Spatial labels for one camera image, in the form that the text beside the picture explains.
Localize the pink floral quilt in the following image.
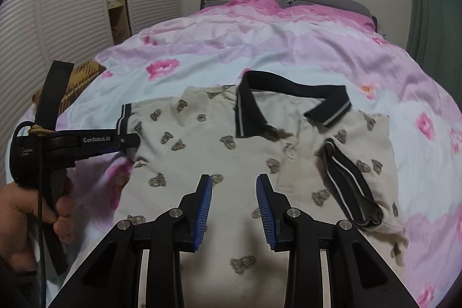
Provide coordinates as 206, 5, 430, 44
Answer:
5, 0, 462, 308

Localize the green curtain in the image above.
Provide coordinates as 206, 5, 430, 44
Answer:
405, 0, 462, 104

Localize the brown patterned pillow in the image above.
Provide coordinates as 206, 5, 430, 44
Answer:
32, 61, 107, 114

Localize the beige printed polo shirt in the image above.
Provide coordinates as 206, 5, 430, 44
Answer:
116, 69, 412, 308

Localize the person's left forearm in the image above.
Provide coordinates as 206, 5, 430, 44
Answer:
0, 255, 46, 308

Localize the black cable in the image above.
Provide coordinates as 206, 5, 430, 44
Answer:
14, 121, 48, 308

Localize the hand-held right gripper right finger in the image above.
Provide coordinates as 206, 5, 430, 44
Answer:
255, 174, 413, 308

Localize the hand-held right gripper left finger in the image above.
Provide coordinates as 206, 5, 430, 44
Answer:
49, 174, 213, 308

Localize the person's left hand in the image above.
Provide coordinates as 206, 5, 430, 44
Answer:
0, 182, 75, 273

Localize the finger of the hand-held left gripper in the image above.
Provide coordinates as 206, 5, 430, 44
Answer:
116, 133, 142, 161

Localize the grey padded headboard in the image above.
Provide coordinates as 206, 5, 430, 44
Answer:
200, 0, 378, 28

